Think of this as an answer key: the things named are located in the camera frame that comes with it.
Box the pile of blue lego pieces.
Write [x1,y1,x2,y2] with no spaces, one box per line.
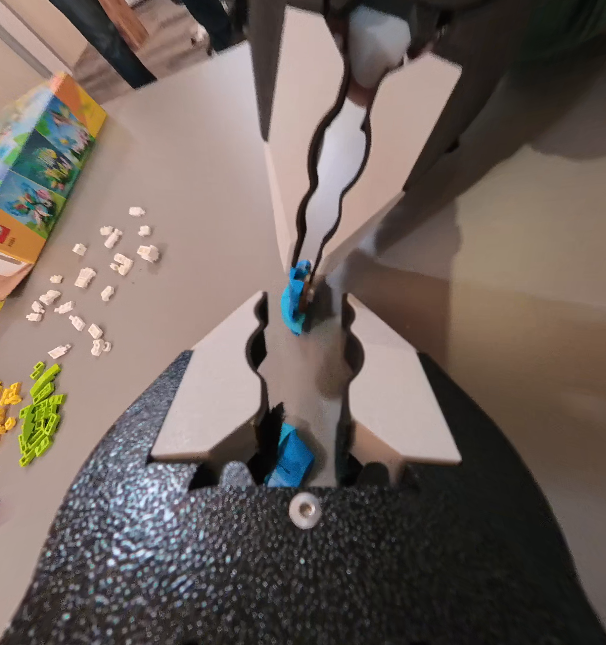
[265,423,316,488]

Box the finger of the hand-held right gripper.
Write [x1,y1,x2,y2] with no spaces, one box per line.
[314,53,463,276]
[264,6,349,270]

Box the blue lego assembly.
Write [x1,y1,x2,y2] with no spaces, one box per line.
[280,259,316,336]

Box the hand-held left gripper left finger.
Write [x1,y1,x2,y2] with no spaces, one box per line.
[151,291,283,484]

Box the scatter of white lego pieces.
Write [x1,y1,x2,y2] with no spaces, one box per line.
[26,206,161,359]

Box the person's green shirt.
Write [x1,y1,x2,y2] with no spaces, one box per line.
[514,0,606,66]

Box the colourful lego set box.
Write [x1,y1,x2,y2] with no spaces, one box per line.
[0,71,107,278]

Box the brown wooden desk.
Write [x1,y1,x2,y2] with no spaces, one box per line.
[99,0,150,51]

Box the pile of lime lego pieces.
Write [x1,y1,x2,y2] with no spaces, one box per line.
[18,361,66,467]

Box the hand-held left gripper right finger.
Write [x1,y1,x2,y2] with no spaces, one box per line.
[333,292,462,484]

